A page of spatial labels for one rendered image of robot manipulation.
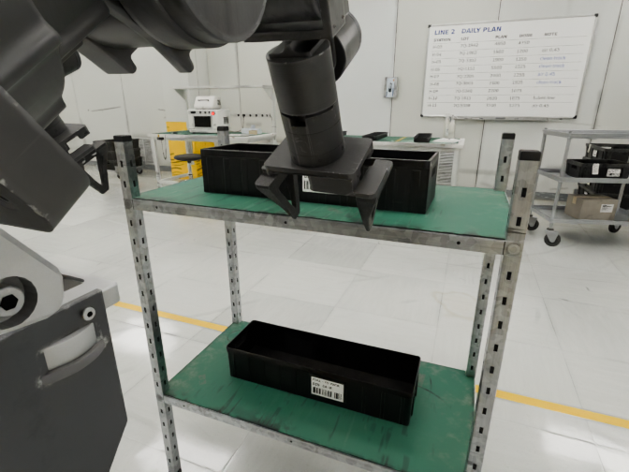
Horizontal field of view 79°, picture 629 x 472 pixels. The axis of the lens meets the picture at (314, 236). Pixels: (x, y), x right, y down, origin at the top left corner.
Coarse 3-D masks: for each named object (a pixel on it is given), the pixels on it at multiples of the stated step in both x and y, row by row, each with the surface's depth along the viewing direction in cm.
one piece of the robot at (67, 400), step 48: (96, 288) 28; (0, 336) 22; (48, 336) 25; (96, 336) 28; (0, 384) 22; (48, 384) 25; (96, 384) 28; (0, 432) 23; (48, 432) 25; (96, 432) 29
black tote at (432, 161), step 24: (240, 144) 113; (264, 144) 110; (216, 168) 98; (240, 168) 96; (360, 168) 84; (408, 168) 80; (432, 168) 84; (216, 192) 101; (240, 192) 98; (288, 192) 92; (312, 192) 90; (384, 192) 83; (408, 192) 81; (432, 192) 91
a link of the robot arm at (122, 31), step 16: (112, 0) 14; (112, 16) 15; (128, 16) 15; (96, 32) 17; (112, 32) 17; (128, 32) 16; (144, 32) 16; (80, 48) 18; (96, 48) 18; (112, 48) 19; (128, 48) 19; (160, 48) 17; (96, 64) 20; (112, 64) 19; (128, 64) 20; (176, 64) 18; (192, 64) 19
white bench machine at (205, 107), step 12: (204, 96) 489; (216, 96) 491; (204, 108) 486; (216, 108) 494; (192, 120) 492; (204, 120) 487; (216, 120) 483; (228, 120) 509; (204, 132) 493; (216, 132) 488
